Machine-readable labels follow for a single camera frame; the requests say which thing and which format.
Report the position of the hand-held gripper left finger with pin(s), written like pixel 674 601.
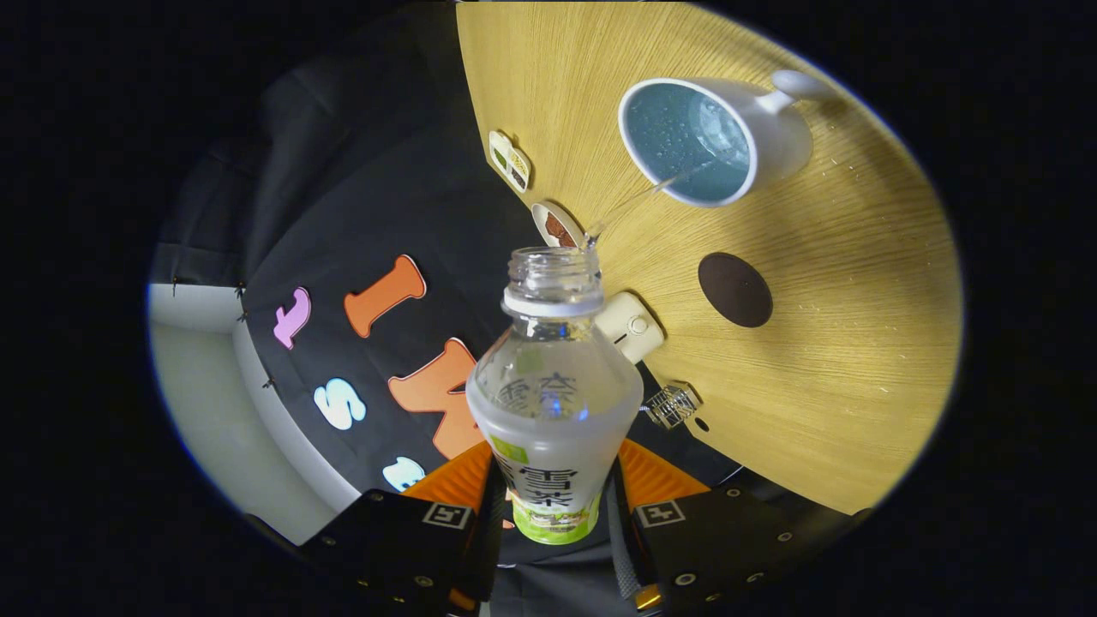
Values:
pixel 386 536

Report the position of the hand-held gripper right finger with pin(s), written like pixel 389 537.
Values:
pixel 728 540

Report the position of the clear plastic juice bottle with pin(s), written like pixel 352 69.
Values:
pixel 553 428

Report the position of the dark brown round coaster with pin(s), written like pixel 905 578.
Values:
pixel 735 290

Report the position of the white cup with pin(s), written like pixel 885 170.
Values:
pixel 780 137

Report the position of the wooden table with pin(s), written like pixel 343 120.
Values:
pixel 840 343

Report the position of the white toaster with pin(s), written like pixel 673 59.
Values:
pixel 634 330

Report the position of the red meat piece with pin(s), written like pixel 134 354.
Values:
pixel 561 230

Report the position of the white round plate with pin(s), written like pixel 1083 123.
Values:
pixel 542 216

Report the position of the white divided dish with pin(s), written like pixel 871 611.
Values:
pixel 509 160

